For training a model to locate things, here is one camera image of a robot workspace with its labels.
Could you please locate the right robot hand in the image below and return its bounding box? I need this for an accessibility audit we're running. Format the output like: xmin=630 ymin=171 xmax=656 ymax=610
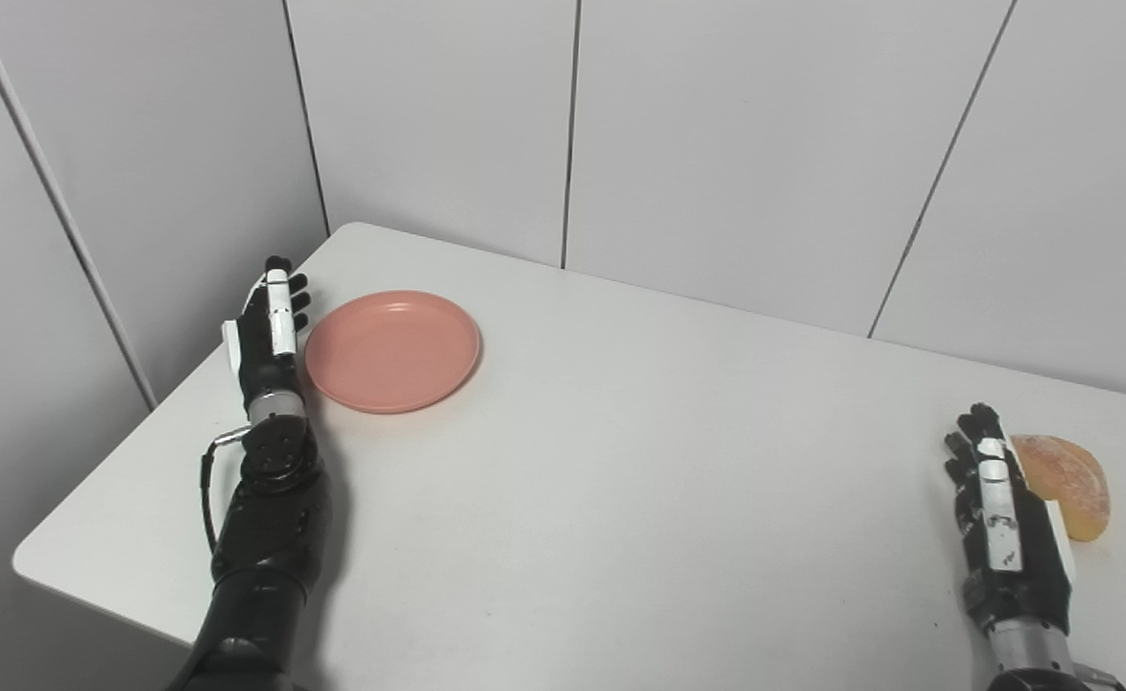
xmin=944 ymin=402 xmax=1077 ymax=636

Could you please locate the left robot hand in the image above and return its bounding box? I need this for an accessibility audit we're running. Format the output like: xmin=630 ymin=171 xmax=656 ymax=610
xmin=222 ymin=255 xmax=312 ymax=412

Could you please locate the bread roll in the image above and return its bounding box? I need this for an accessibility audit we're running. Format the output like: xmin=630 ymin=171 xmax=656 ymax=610
xmin=1010 ymin=434 xmax=1112 ymax=543

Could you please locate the pink plate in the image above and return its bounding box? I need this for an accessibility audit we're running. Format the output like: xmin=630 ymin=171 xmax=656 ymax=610
xmin=304 ymin=290 xmax=482 ymax=416

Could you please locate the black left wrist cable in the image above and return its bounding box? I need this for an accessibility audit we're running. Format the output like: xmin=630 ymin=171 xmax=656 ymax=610
xmin=200 ymin=426 xmax=254 ymax=556

